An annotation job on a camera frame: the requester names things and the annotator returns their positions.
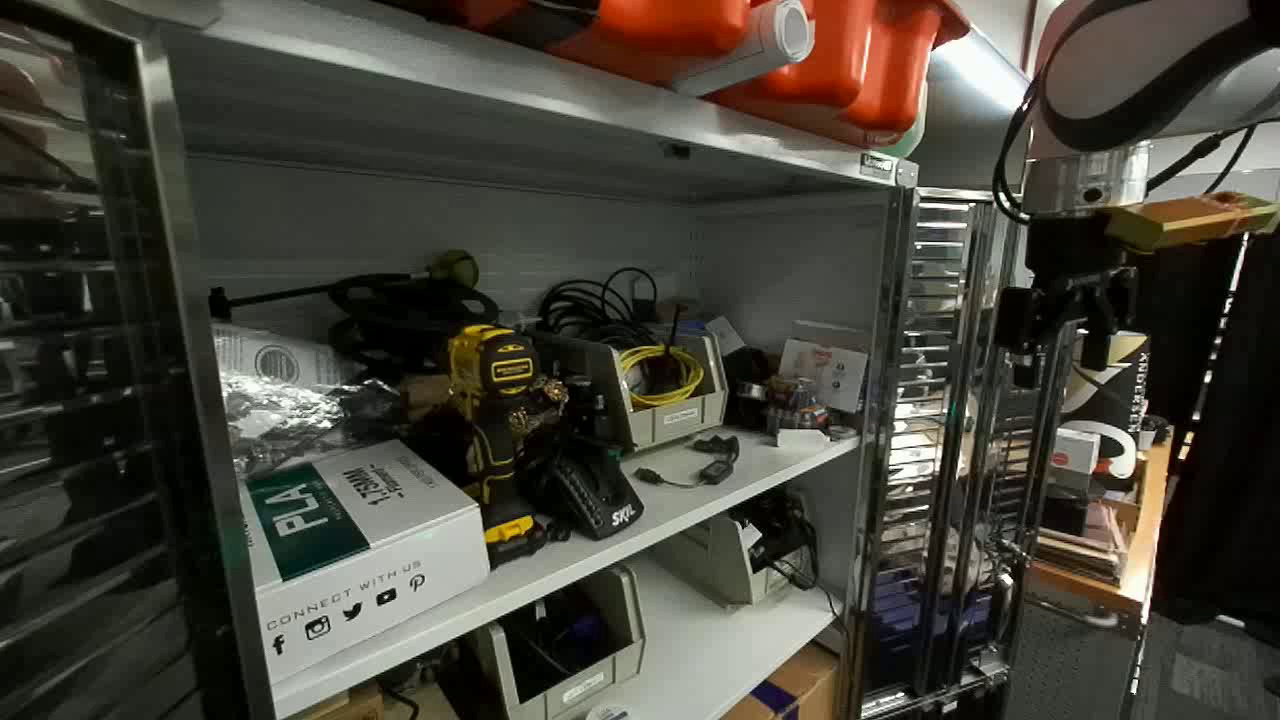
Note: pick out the black battery charger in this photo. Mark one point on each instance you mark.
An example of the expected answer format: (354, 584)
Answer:
(586, 488)

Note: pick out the brown cardboard box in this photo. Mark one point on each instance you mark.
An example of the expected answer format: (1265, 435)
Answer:
(788, 687)

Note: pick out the white box green PLA label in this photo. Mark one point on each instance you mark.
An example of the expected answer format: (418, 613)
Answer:
(366, 546)

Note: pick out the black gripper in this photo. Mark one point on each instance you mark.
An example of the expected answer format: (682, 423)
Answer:
(1080, 254)

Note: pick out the white printed package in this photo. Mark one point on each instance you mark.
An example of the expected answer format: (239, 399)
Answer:
(820, 375)

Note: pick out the white plastic tube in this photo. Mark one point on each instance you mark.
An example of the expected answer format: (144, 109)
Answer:
(762, 44)

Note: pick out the grey metal shelf unit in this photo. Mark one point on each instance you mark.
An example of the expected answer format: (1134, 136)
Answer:
(402, 94)

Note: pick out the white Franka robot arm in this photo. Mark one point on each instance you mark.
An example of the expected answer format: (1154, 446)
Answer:
(1134, 66)

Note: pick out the orange plastic case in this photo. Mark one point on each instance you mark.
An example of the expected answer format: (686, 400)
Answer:
(864, 66)

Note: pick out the clear bag of parts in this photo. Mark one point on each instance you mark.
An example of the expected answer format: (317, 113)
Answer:
(286, 404)

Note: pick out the grey storage bin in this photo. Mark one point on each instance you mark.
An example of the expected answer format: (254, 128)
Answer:
(666, 404)

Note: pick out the white tape roll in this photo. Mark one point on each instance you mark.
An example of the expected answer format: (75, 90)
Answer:
(1102, 450)

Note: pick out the wooden desk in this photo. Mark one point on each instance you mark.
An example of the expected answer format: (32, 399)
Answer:
(1114, 546)

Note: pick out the wooden camera mount plate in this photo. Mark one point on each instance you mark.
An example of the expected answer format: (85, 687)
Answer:
(1186, 220)

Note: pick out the grey bin with black device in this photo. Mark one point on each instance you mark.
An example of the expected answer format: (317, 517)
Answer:
(733, 546)

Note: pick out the black curtain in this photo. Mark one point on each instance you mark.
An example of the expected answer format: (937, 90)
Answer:
(1234, 440)

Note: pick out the grey bin with dark contents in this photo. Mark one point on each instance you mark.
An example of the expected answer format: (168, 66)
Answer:
(566, 641)

